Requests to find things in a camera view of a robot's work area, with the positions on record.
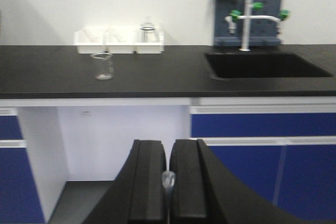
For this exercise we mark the white lab faucet green knobs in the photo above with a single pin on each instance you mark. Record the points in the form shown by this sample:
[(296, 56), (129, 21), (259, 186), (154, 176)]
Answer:
[(247, 17)]

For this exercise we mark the black lab sink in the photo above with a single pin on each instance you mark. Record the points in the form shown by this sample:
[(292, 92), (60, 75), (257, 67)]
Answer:
[(262, 65)]

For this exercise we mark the white middle storage bin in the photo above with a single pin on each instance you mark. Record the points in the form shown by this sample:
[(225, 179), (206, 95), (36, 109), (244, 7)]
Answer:
[(119, 39)]

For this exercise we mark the clear glass beaker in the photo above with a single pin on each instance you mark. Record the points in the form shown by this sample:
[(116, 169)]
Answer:
[(103, 65)]

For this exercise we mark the blue cabinet drawer right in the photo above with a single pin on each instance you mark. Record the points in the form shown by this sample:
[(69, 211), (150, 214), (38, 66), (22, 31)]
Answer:
[(263, 125)]

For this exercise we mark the white storage bin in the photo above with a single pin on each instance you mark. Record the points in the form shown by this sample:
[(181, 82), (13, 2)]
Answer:
[(119, 39), (90, 40), (149, 47)]

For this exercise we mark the transparent plastic pipette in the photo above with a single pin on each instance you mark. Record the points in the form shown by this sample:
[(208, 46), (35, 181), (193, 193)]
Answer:
[(168, 181)]

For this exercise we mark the blue-grey pegboard drying rack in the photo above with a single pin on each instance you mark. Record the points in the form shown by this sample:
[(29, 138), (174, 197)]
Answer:
[(262, 32)]

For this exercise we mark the white right storage bin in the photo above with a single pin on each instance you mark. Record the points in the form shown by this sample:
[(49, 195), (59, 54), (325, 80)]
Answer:
[(149, 47)]

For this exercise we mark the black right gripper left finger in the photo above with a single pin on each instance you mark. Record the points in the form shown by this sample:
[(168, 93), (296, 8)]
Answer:
[(137, 194)]

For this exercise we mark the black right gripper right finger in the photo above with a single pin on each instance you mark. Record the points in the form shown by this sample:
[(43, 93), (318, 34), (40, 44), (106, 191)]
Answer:
[(207, 192)]

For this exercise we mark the round glass flask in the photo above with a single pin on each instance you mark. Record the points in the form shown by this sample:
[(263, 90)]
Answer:
[(148, 31)]

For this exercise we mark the blue cabinet left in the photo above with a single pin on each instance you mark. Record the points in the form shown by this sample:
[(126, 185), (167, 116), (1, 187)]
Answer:
[(19, 197)]

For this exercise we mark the blue cabinet door right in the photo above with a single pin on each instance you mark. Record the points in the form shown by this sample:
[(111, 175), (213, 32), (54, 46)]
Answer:
[(297, 178)]

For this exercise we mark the white left storage bin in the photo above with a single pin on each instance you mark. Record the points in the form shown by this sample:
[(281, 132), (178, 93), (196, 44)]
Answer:
[(90, 40)]

